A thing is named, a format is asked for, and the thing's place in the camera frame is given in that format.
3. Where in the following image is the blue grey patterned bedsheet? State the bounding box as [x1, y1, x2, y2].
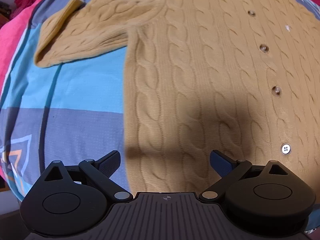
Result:
[1, 0, 319, 200]

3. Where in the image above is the tan cable-knit cardigan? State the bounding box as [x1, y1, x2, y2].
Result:
[34, 0, 319, 193]

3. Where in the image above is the red blanket at left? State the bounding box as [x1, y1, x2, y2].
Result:
[1, 0, 43, 87]

